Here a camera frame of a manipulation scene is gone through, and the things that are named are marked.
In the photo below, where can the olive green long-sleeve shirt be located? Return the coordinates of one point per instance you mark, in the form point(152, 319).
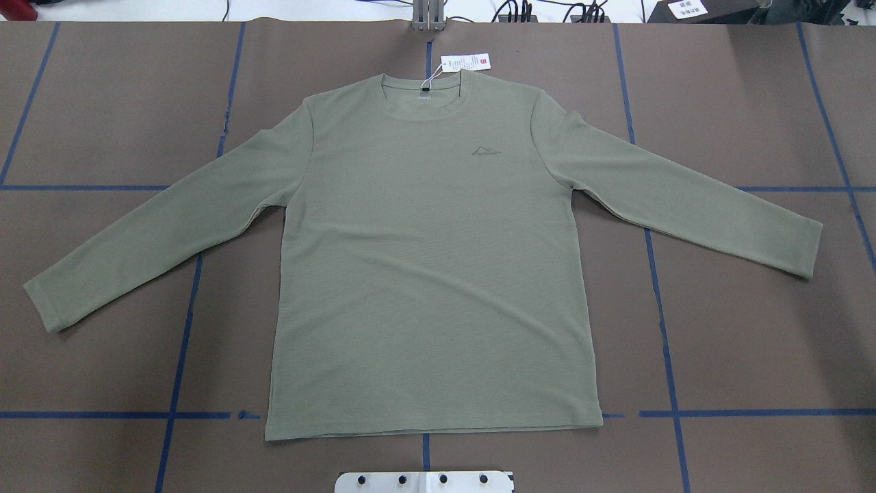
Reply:
point(431, 274)

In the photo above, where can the white paper price tag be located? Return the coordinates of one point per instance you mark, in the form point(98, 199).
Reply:
point(453, 63)

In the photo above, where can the white labelled dark box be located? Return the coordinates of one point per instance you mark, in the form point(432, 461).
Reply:
point(704, 12)

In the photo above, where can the red cylinder bottle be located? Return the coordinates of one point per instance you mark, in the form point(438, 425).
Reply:
point(18, 10)

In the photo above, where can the grey aluminium frame post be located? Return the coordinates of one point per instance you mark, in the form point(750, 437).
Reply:
point(428, 15)

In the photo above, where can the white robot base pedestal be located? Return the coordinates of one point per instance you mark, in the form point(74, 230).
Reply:
point(426, 481)

